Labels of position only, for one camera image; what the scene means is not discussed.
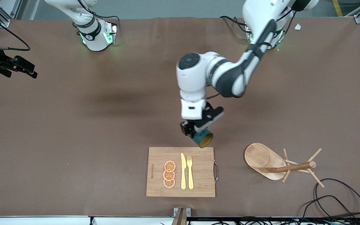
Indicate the brown table cover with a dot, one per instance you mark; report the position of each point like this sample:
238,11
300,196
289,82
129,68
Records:
73,140

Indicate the yellow plastic knife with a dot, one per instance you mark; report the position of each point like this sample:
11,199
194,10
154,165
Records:
183,175

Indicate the bamboo cutting board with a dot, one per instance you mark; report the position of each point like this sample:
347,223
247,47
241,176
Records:
202,168

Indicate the white paper scrap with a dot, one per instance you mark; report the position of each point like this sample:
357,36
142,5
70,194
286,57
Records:
297,27

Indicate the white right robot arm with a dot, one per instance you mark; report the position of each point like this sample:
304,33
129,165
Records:
95,40

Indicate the wooden cup rack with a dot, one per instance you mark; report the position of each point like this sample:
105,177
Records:
256,156

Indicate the orange slice toy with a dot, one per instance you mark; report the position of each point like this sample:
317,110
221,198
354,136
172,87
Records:
169,183
169,166
168,176

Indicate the metal bracket with post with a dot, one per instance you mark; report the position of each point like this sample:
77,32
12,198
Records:
181,215

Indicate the yellow plastic fork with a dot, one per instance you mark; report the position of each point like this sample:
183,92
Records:
190,178

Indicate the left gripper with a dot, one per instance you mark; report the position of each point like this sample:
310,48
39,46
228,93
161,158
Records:
187,128

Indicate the dark teal cup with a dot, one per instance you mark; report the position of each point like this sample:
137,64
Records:
203,139

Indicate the white table edge rail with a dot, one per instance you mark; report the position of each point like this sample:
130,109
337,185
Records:
42,220

